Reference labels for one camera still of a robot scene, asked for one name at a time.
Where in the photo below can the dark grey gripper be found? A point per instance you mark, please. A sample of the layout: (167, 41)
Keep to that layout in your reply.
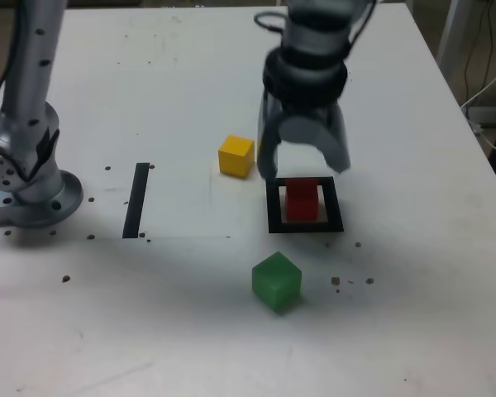
(308, 111)

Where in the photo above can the red cube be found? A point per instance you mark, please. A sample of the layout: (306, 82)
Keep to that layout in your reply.
(301, 207)

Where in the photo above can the yellow cube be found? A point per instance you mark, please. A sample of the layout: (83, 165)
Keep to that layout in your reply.
(235, 157)

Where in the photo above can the green cube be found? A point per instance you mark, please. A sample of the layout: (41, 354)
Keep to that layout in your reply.
(275, 281)

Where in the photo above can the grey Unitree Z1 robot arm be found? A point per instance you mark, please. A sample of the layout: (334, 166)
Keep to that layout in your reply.
(25, 124)

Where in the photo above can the black tape square outline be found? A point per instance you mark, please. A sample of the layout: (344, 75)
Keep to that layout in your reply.
(273, 207)

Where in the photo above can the black tape strip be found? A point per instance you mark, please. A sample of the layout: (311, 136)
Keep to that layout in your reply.
(134, 207)

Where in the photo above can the white metal post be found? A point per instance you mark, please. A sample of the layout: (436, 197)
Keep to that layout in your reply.
(454, 25)

